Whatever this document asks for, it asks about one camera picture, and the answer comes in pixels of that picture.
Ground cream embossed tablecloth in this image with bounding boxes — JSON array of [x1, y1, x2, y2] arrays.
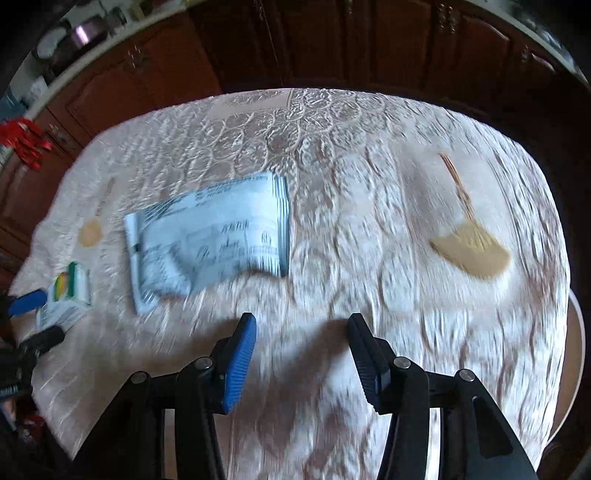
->
[[9, 88, 573, 480]]

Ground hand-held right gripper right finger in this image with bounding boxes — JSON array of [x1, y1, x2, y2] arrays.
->
[[346, 313, 539, 480]]

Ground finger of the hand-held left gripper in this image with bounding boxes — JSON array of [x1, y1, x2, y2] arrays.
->
[[18, 324, 65, 358], [7, 288, 49, 319]]

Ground brown wooden lower cabinets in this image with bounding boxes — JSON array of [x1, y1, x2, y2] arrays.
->
[[0, 0, 583, 278]]

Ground white plastic bucket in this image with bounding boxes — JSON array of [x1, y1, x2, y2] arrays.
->
[[549, 288, 583, 446]]

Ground pale blue printed packet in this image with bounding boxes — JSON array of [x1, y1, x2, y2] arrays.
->
[[124, 172, 291, 315]]

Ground large steel cooking pot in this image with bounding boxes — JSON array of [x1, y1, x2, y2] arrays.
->
[[69, 16, 109, 47]]

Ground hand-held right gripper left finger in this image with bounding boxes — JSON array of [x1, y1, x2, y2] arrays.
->
[[74, 312, 258, 480]]

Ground small white green carton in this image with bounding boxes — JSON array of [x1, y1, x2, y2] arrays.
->
[[36, 261, 93, 330]]

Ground tan fan-shaped scrap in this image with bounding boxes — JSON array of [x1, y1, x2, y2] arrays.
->
[[429, 152, 512, 281]]

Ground red ribbon decoration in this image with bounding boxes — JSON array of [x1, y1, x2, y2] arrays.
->
[[0, 117, 54, 169]]

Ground beige kitchen countertop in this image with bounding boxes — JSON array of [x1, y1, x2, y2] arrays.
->
[[7, 0, 185, 112]]

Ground tan round scrap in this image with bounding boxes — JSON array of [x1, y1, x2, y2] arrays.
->
[[78, 178, 116, 247]]

